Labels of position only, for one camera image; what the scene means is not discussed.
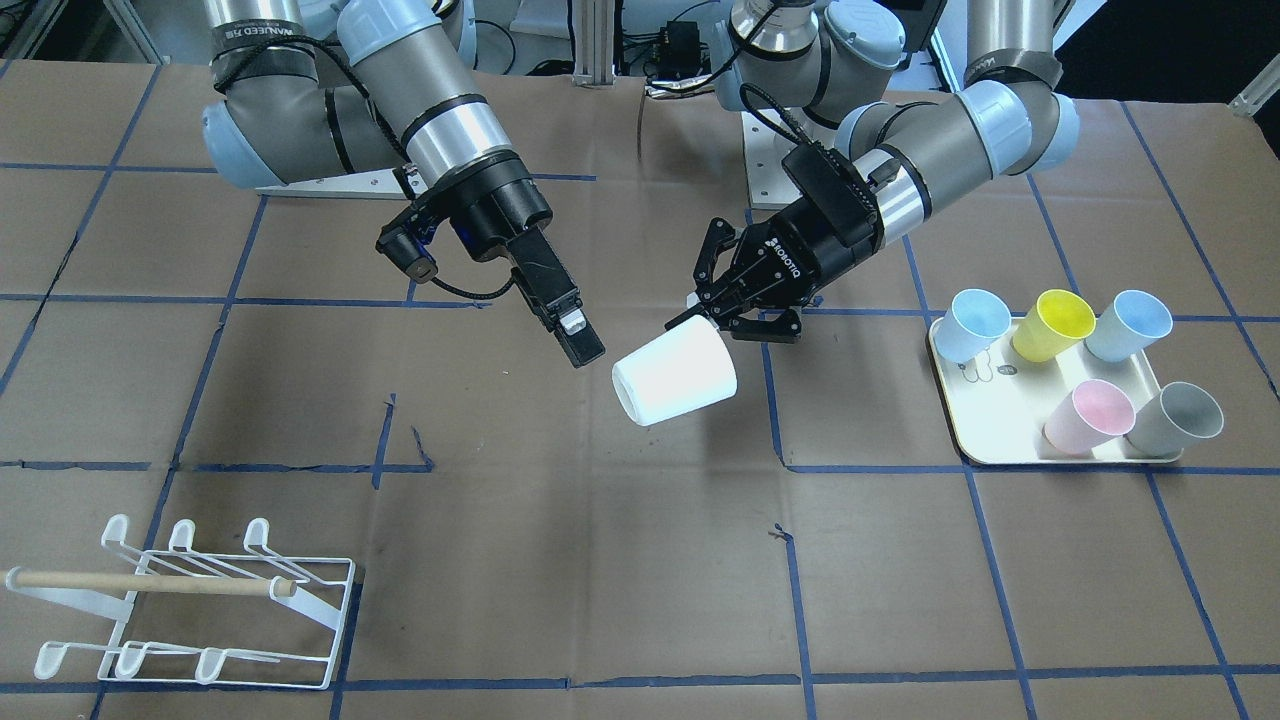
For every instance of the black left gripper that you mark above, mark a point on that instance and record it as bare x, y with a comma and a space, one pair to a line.
790, 254

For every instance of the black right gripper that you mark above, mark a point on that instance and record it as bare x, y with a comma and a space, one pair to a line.
497, 211

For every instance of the white plastic cup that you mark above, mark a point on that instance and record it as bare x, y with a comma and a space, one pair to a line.
680, 371

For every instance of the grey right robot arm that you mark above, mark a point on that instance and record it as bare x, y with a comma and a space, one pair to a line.
395, 94

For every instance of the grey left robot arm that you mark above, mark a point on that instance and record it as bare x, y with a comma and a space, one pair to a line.
867, 171

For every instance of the light blue cup near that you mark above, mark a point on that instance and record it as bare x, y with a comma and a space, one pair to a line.
974, 321

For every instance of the light blue cup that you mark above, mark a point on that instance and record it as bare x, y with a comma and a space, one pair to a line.
1134, 320
974, 321

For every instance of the yellow plastic cup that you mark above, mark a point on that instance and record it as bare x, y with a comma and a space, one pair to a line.
1060, 319

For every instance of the pink plastic cup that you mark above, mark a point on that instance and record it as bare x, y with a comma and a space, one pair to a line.
1093, 413

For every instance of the light blue cup far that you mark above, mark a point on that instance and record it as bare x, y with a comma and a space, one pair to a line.
1134, 320

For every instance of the grey plastic cup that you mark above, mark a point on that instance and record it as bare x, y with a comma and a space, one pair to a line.
1180, 416

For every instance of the cream plastic tray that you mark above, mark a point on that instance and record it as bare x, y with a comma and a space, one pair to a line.
998, 403

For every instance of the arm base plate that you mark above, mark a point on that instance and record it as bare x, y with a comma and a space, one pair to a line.
769, 187
375, 185

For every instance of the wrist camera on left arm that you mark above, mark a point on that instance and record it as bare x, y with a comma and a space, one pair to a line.
836, 190

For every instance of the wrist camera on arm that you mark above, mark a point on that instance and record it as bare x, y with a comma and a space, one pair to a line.
404, 242
836, 190

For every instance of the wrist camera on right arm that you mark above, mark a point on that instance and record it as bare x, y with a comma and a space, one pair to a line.
404, 242

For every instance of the aluminium frame post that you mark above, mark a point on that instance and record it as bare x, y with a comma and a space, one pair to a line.
593, 41

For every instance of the white wire cup rack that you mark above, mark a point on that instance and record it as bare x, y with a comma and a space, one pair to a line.
253, 618

